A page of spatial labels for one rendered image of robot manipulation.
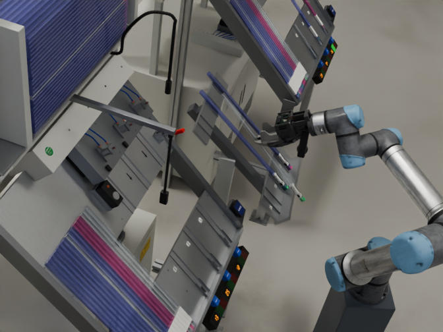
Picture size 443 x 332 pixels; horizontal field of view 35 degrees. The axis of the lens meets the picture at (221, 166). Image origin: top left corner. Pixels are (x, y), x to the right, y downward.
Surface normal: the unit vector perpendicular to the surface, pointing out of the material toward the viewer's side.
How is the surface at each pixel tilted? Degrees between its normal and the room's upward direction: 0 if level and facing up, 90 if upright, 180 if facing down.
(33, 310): 0
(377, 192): 0
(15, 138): 90
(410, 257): 83
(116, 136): 44
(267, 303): 0
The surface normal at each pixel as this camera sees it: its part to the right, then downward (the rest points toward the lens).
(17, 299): 0.13, -0.71
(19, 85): -0.33, 0.62
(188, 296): 0.75, -0.29
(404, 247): -0.83, 0.18
